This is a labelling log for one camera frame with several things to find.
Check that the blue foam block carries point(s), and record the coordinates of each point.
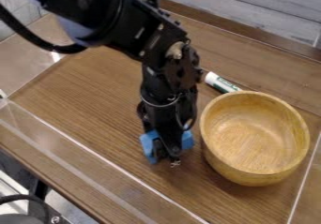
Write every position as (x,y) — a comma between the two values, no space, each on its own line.
(146,138)

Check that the clear acrylic front barrier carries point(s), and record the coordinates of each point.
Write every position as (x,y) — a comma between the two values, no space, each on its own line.
(80,143)

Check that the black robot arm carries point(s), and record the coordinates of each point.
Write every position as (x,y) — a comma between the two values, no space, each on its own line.
(137,28)

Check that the white green glue stick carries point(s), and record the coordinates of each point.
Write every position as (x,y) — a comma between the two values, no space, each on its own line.
(221,84)

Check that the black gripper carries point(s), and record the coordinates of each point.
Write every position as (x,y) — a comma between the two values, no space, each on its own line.
(171,117)

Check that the brown wooden bowl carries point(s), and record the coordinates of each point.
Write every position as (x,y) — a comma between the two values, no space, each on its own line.
(256,138)

